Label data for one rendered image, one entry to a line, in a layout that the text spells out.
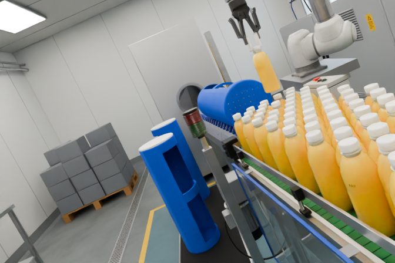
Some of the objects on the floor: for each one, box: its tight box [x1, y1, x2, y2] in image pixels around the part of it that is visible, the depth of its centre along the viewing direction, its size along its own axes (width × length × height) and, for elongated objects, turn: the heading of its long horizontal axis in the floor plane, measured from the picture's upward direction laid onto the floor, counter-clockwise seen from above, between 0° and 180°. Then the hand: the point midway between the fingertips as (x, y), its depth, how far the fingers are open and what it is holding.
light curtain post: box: [203, 31, 232, 87], centre depth 305 cm, size 6×6×170 cm
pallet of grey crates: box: [39, 122, 139, 224], centre depth 504 cm, size 120×80×119 cm
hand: (253, 42), depth 129 cm, fingers closed on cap, 4 cm apart
